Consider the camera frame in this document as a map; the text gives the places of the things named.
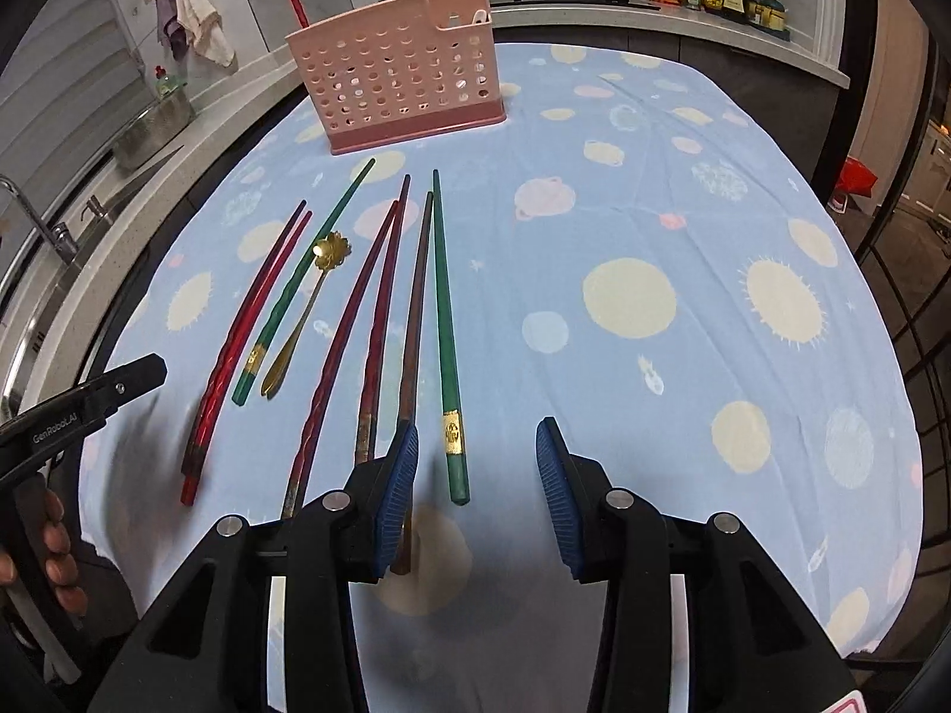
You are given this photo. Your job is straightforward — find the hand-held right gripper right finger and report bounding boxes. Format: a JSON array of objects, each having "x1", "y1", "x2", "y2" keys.
[{"x1": 536, "y1": 416, "x2": 872, "y2": 713}]

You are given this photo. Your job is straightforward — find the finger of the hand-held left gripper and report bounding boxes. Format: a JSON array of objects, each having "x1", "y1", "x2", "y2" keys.
[{"x1": 80, "y1": 355, "x2": 169, "y2": 424}]

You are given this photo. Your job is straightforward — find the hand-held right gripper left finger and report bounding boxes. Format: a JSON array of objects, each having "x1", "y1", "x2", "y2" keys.
[{"x1": 89, "y1": 419, "x2": 421, "y2": 713}]

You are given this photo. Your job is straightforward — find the green chopstick gold band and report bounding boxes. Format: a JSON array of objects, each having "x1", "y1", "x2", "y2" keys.
[
  {"x1": 232, "y1": 158, "x2": 376, "y2": 408},
  {"x1": 432, "y1": 169, "x2": 472, "y2": 504}
]

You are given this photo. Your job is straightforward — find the dark brown chopstick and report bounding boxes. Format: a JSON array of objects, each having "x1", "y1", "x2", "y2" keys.
[{"x1": 389, "y1": 191, "x2": 436, "y2": 578}]

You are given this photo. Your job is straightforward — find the gold flower spoon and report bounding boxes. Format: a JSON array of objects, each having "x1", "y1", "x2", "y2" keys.
[{"x1": 260, "y1": 232, "x2": 352, "y2": 398}]

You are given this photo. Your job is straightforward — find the pink perforated utensil holder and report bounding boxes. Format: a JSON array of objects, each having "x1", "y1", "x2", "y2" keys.
[{"x1": 286, "y1": 0, "x2": 506, "y2": 157}]

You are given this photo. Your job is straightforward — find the person's left hand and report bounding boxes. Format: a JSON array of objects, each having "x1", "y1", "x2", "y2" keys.
[{"x1": 37, "y1": 488, "x2": 92, "y2": 616}]

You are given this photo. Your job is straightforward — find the steel sink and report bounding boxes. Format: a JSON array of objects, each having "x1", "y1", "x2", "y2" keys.
[{"x1": 0, "y1": 238, "x2": 101, "y2": 421}]

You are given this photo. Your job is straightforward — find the chrome faucet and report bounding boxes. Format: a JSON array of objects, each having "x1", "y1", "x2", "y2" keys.
[{"x1": 0, "y1": 174, "x2": 80, "y2": 266}]

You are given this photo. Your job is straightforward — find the metal colander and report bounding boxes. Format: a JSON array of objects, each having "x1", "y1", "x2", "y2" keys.
[{"x1": 111, "y1": 91, "x2": 199, "y2": 171}]

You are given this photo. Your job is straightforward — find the blue planet print tablecloth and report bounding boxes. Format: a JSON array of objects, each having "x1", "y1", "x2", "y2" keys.
[{"x1": 78, "y1": 40, "x2": 926, "y2": 713}]

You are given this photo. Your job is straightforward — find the purple hanging cloth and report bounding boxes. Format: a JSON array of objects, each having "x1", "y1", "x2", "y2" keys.
[{"x1": 155, "y1": 0, "x2": 191, "y2": 62}]

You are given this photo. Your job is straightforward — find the beige hanging towel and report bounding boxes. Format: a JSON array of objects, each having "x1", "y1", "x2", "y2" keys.
[{"x1": 172, "y1": 0, "x2": 239, "y2": 68}]

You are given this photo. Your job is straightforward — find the red bag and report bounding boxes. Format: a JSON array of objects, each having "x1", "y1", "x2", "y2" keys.
[{"x1": 835, "y1": 158, "x2": 879, "y2": 198}]

